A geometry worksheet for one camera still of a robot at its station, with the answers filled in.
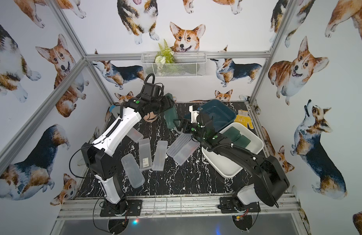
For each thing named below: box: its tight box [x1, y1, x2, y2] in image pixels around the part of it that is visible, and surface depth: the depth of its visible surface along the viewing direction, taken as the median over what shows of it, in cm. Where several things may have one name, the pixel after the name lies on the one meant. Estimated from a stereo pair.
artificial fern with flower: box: [154, 39, 176, 74], surface depth 85 cm
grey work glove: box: [109, 104, 121, 119], surface depth 119 cm
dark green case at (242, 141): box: [233, 134, 251, 149], surface depth 99 cm
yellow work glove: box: [233, 109, 254, 130], surface depth 112 cm
